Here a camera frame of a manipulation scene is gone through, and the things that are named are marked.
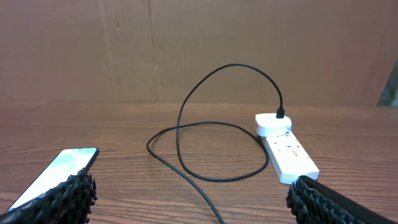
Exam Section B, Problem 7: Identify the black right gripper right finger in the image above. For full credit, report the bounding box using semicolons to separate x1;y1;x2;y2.
286;175;397;224

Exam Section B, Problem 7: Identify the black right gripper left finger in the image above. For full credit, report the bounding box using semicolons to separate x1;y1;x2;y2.
1;168;97;224

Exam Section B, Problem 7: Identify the Samsung Galaxy smartphone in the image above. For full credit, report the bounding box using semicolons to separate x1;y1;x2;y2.
6;147;99;213

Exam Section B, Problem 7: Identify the white power strip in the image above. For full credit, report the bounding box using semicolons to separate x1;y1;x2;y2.
261;131;320;185

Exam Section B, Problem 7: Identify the white USB wall charger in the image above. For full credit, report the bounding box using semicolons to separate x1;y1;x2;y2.
254;113;292;138

